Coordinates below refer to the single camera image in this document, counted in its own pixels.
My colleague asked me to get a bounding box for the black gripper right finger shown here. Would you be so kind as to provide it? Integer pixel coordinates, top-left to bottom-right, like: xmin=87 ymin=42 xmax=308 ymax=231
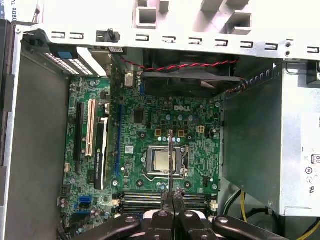
xmin=174 ymin=187 xmax=288 ymax=240

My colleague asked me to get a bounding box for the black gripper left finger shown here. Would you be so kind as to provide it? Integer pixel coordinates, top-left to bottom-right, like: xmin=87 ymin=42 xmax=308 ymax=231
xmin=86 ymin=191 xmax=174 ymax=240

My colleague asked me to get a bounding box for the black case fan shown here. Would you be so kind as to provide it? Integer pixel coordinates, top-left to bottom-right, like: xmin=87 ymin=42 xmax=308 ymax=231
xmin=141 ymin=71 xmax=242 ymax=99

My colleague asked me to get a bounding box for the wire socket locking lever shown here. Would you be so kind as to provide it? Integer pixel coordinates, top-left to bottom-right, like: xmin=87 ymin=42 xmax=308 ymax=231
xmin=141 ymin=171 xmax=187 ymax=181

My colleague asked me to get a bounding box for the perforated metal slot cover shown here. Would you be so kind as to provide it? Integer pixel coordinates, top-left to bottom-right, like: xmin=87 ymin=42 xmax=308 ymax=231
xmin=46 ymin=53 xmax=81 ymax=76
xmin=74 ymin=48 xmax=101 ymax=77

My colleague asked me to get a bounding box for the blue card retention latch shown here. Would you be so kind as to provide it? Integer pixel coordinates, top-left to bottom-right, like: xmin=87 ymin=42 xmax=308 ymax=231
xmin=56 ymin=50 xmax=79 ymax=60

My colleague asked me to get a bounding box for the black expansion slot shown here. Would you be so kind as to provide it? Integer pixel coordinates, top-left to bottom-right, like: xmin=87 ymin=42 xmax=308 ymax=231
xmin=73 ymin=101 xmax=85 ymax=176

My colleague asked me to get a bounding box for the black open PC case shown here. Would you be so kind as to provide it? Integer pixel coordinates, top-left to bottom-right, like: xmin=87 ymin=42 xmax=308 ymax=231
xmin=0 ymin=19 xmax=320 ymax=240

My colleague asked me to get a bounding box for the black case latch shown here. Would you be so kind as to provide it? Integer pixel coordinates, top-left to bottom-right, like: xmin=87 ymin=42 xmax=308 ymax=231
xmin=96 ymin=27 xmax=121 ymax=43

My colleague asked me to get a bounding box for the black RAM slot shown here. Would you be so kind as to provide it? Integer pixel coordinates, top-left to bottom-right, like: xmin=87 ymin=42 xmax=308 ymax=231
xmin=117 ymin=191 xmax=213 ymax=198

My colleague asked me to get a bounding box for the blue SATA port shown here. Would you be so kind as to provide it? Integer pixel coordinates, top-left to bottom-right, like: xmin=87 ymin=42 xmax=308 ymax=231
xmin=79 ymin=196 xmax=93 ymax=208

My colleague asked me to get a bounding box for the black Nvidia graphics card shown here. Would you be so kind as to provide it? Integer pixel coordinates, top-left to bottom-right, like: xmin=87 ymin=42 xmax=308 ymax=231
xmin=91 ymin=48 xmax=114 ymax=191

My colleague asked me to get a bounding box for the white expansion slot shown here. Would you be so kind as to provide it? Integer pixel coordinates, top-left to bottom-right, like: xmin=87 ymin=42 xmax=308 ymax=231
xmin=84 ymin=99 xmax=97 ymax=157

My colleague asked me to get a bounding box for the red black twisted wire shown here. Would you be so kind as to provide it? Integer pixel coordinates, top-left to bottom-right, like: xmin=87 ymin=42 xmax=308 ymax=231
xmin=119 ymin=56 xmax=241 ymax=73

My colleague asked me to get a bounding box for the green Dell motherboard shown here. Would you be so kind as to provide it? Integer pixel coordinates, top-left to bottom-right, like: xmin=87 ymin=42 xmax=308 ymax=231
xmin=58 ymin=74 xmax=223 ymax=240

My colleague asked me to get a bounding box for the grey power supply unit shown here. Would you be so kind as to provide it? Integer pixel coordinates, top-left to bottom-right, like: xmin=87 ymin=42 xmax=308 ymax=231
xmin=222 ymin=61 xmax=320 ymax=218

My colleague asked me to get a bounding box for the yellow power wire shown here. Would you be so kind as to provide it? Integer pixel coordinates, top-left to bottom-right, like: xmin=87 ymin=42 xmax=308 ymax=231
xmin=223 ymin=188 xmax=320 ymax=240

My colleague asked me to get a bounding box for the silver CPU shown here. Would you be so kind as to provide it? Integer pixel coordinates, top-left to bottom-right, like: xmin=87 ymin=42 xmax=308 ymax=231
xmin=152 ymin=149 xmax=177 ymax=173

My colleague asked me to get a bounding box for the metal CPU socket cover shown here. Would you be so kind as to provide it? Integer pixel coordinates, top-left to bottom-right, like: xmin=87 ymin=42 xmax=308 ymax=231
xmin=142 ymin=144 xmax=190 ymax=180

